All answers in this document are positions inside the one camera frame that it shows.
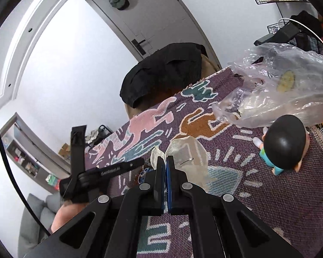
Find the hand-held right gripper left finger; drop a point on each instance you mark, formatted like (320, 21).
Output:
(159, 188)

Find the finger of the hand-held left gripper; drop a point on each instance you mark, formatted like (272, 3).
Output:
(78, 147)
(118, 169)

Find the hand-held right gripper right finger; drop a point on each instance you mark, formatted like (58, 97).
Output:
(170, 193)

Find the pile of beaded jewelry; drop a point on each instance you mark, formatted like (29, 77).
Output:
(145, 172)

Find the silver stud earring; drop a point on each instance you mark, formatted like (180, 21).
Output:
(191, 159)

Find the small clear plastic pouch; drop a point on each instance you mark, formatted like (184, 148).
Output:
(188, 150)

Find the person's left forearm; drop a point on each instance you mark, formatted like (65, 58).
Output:
(63, 215)

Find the brown cardboard box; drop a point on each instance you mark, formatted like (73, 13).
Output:
(64, 150)

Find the black shoe rack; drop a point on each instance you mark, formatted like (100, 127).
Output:
(106, 131)

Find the grey open shelf unit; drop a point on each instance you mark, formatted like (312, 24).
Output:
(29, 153)

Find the grey sofa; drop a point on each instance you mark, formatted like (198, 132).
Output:
(33, 220)

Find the printed woven blanket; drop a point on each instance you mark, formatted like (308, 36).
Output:
(271, 201)

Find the black jacket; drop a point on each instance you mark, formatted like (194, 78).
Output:
(164, 70)

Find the black haired cartoon figurine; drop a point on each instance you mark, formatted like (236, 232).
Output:
(285, 142)

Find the tan chair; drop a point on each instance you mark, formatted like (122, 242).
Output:
(207, 64)

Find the grey door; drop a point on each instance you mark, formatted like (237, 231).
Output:
(150, 16)

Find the grey cap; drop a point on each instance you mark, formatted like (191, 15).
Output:
(119, 0)

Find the clear plastic bag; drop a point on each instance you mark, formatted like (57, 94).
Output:
(298, 102)

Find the black bag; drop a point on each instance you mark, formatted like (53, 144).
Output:
(306, 21)

